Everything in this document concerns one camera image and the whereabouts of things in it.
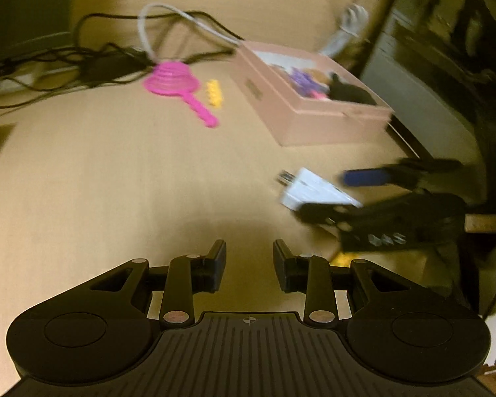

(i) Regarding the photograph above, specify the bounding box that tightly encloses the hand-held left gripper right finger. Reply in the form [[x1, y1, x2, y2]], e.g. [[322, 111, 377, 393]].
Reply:
[[273, 239, 410, 327]]

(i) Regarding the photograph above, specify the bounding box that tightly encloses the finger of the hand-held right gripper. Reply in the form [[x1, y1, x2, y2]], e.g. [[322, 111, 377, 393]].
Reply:
[[342, 158, 464, 189], [300, 202, 358, 232]]

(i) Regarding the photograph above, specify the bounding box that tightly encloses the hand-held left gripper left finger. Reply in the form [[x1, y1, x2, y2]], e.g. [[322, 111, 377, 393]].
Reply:
[[90, 239, 227, 327]]

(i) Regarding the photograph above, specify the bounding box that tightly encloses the white power adapter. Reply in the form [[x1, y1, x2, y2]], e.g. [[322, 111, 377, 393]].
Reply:
[[278, 167, 363, 216]]

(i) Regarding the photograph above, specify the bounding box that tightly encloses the pink cardboard box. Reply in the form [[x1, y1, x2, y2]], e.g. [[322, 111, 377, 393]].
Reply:
[[231, 40, 394, 147]]

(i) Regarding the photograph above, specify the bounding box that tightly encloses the black plush toy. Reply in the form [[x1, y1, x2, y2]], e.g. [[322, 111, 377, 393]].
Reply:
[[328, 73, 377, 105]]

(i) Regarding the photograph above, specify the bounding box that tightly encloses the purple plastic toy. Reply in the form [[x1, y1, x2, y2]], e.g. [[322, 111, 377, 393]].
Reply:
[[287, 69, 327, 96]]

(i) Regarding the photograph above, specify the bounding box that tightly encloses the yellow plastic toy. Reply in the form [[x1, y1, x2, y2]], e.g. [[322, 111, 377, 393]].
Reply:
[[204, 79, 225, 107]]

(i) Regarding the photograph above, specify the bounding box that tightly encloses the pink plastic strainer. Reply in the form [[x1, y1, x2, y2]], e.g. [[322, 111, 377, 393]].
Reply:
[[144, 61, 220, 129]]

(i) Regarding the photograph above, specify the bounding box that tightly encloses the glass-sided computer case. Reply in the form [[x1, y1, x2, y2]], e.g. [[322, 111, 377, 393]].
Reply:
[[359, 0, 496, 166]]

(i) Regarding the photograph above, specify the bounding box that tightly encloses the black power brick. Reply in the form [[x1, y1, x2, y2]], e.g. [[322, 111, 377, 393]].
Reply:
[[83, 52, 149, 84]]

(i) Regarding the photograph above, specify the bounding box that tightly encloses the bundled grey cable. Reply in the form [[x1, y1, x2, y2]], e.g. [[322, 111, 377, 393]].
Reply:
[[320, 0, 368, 56]]

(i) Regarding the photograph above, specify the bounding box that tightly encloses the white looped cable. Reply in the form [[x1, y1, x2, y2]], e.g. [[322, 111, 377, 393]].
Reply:
[[138, 3, 242, 61]]

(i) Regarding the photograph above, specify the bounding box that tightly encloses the tangle of black cables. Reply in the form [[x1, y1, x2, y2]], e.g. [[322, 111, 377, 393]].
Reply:
[[0, 12, 236, 108]]

